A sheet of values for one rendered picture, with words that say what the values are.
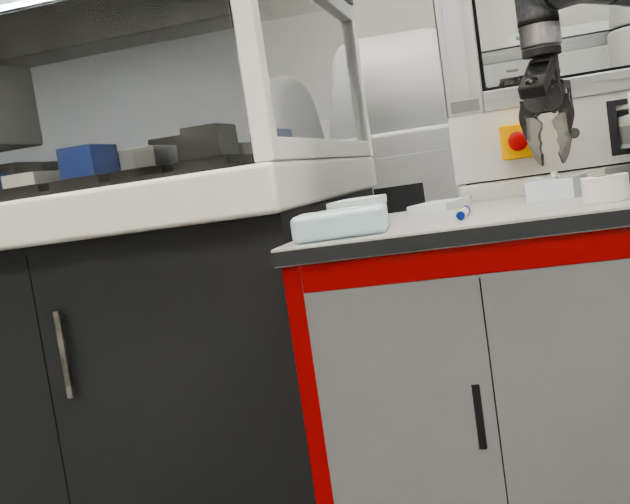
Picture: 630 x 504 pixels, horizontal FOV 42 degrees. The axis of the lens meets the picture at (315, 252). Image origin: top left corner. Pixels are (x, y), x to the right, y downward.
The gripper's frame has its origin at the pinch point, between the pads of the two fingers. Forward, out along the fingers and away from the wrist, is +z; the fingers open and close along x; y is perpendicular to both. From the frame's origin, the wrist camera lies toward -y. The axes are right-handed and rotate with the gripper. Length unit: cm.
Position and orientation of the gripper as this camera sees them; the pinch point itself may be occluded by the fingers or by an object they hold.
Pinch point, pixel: (551, 157)
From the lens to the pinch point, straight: 158.6
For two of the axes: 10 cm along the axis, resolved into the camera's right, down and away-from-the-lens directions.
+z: 1.4, 9.9, 0.9
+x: -8.6, 0.8, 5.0
